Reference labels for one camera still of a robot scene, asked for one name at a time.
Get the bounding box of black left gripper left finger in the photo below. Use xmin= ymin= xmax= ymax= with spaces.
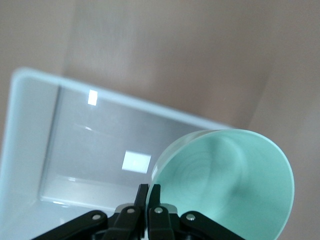
xmin=31 ymin=183 xmax=150 ymax=240

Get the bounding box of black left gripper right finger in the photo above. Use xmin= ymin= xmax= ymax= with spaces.
xmin=147 ymin=183 xmax=252 ymax=240

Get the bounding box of pale green bowl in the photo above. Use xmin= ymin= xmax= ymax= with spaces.
xmin=151 ymin=128 xmax=296 ymax=240

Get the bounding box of clear plastic bin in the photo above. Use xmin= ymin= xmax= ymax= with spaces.
xmin=0 ymin=66 xmax=236 ymax=240

